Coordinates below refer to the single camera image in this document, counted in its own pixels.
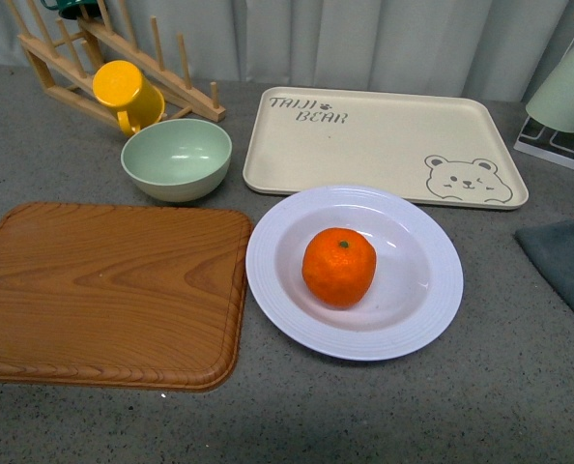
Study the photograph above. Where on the orange mandarin fruit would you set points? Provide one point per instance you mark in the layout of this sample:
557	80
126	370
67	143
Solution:
338	266

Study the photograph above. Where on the white round deep plate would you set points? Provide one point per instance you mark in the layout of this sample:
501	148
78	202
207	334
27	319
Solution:
414	296

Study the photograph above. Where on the light green bowl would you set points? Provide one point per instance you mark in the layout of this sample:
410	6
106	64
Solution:
178	160

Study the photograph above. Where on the beige bear serving tray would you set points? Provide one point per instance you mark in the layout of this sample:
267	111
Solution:
428	150

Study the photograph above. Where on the wooden cutting board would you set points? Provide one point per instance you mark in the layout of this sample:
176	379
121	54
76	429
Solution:
121	296

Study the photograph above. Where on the yellow mug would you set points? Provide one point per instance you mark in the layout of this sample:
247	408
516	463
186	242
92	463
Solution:
129	95

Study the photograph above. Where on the wooden dish drying rack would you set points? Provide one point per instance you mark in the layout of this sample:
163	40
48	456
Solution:
62	76

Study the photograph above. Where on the grey folded cloth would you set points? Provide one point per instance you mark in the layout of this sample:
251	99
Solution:
550	248

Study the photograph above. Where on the grey curtain backdrop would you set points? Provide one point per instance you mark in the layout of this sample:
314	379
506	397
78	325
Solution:
482	50

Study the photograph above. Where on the light green cup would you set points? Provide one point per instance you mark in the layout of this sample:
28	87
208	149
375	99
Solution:
552	105

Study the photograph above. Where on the dark green mug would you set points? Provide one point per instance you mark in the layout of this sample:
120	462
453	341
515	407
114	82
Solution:
72	9

